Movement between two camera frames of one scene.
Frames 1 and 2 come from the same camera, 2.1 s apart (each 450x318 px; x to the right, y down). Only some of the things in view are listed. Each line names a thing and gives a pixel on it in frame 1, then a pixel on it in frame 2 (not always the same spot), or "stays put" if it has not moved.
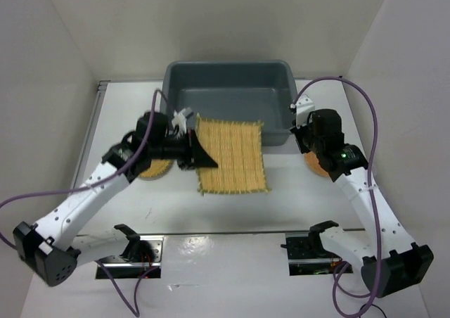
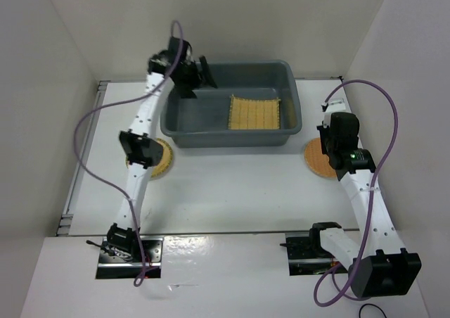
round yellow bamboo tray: (158, 168) stays put
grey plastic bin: (261, 91) stays put
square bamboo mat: (235, 147) -> (252, 114)
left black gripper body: (171, 148) -> (190, 76)
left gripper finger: (200, 157) -> (207, 72)
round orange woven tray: (313, 163) stays put
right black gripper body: (306, 141) -> (327, 140)
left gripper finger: (188, 163) -> (186, 92)
